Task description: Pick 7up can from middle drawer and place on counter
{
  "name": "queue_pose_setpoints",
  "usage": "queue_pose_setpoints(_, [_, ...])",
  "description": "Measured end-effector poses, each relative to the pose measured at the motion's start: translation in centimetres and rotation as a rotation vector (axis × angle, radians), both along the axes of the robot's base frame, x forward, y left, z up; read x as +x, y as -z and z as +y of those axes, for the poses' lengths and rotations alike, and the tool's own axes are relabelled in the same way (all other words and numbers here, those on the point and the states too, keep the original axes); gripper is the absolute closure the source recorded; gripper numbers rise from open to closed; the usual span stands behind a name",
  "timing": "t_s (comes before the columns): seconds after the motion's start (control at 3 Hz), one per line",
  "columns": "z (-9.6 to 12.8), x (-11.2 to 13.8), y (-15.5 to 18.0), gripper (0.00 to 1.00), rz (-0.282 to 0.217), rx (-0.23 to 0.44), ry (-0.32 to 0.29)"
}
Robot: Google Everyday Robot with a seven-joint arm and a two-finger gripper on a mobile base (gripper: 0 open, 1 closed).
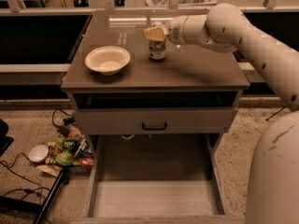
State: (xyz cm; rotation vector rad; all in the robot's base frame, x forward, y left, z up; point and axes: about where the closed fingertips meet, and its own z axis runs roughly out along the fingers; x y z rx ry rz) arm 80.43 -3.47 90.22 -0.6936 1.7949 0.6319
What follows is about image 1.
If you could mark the white paper bowl on counter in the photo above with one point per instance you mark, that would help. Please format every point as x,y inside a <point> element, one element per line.
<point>108,60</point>

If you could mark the white bowl on floor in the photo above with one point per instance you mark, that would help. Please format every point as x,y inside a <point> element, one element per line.
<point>38,153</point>

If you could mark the yellow snack packet on floor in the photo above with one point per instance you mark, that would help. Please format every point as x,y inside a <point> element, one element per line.
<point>49,169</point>

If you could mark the green chip bag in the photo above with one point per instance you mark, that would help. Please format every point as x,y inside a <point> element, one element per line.
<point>67,155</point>

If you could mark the open grey middle drawer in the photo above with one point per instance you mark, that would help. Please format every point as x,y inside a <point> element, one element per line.
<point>155,179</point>

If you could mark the black stand base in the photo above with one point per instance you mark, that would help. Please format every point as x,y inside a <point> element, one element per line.
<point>39,210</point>

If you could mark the silver 7up soda can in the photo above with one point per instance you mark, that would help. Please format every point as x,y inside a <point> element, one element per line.
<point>157,49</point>

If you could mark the closed grey top drawer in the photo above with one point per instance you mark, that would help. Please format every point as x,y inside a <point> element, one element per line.
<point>179,120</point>

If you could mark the grey drawer cabinet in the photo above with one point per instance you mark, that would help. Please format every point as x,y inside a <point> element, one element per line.
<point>187,77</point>

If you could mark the black drawer handle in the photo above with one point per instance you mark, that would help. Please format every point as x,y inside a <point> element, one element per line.
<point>160,127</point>

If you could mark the black power adapter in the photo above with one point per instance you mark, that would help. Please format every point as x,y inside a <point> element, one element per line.
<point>63,130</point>

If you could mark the black tripod leg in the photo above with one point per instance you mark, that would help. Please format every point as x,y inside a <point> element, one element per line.
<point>281,109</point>

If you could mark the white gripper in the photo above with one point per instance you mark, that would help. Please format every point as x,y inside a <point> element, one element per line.
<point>175,30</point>

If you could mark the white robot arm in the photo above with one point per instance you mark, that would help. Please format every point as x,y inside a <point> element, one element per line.
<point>273,190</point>

